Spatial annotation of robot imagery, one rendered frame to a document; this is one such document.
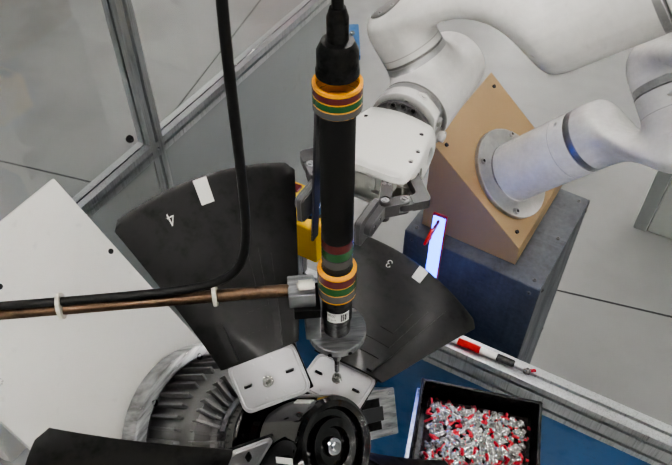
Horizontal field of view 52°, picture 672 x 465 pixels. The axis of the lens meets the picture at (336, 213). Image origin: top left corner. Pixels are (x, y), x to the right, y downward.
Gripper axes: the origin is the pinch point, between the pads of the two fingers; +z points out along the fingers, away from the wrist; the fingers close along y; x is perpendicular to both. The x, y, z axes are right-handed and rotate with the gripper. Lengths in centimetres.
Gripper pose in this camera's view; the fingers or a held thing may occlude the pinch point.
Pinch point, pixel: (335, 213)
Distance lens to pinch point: 69.7
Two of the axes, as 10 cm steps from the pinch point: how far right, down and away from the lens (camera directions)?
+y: -8.8, -3.5, 3.4
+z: -4.8, 6.2, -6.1
